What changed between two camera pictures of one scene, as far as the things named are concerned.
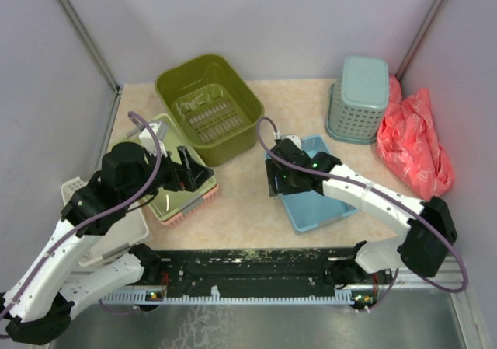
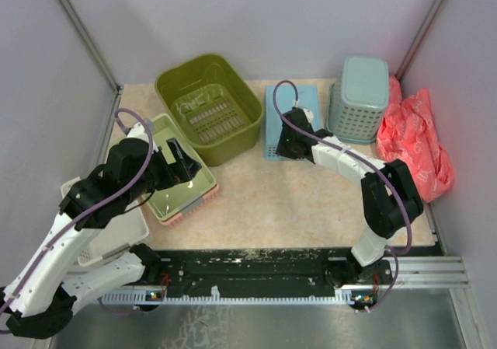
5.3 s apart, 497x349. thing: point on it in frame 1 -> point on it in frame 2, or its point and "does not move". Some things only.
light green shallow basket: x=164 y=203 does not move
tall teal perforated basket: x=357 y=102 does not move
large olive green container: x=214 y=106 does not move
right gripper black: x=275 y=172 -> x=281 y=151
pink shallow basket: x=206 y=197 does not move
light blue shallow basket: x=311 y=211 -> x=286 y=96
